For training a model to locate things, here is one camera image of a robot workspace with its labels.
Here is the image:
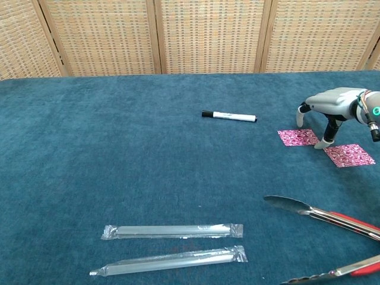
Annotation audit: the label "white marker with black cap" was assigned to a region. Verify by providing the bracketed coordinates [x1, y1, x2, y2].
[201, 110, 258, 123]

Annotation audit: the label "woven rattan screen panel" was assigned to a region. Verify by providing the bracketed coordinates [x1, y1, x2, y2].
[0, 0, 69, 81]
[38, 0, 163, 77]
[259, 0, 380, 74]
[363, 38, 380, 71]
[147, 0, 273, 75]

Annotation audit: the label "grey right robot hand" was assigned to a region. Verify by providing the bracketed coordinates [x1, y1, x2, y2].
[296, 87, 369, 150]

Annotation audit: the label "blue velvet table cover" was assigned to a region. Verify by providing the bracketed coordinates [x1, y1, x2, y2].
[0, 69, 380, 285]

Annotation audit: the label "clear wrapped straw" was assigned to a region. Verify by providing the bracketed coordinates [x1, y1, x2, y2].
[100, 223, 244, 240]
[89, 245, 249, 278]

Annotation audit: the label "pink patterned paper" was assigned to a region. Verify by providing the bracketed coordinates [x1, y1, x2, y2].
[323, 143, 376, 169]
[277, 128, 320, 147]

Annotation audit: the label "metal tongs with red grips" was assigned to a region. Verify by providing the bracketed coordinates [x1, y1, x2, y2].
[263, 195, 380, 285]

